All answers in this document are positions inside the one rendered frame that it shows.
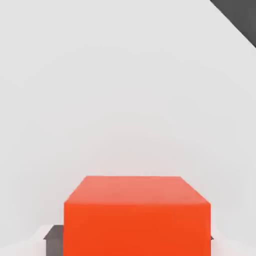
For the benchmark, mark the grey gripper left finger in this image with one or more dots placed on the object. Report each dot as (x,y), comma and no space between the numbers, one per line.
(55,244)

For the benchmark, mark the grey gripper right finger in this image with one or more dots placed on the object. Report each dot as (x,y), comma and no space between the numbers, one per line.
(212,238)

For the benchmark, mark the small red cube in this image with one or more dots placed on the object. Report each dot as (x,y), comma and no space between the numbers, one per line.
(137,224)

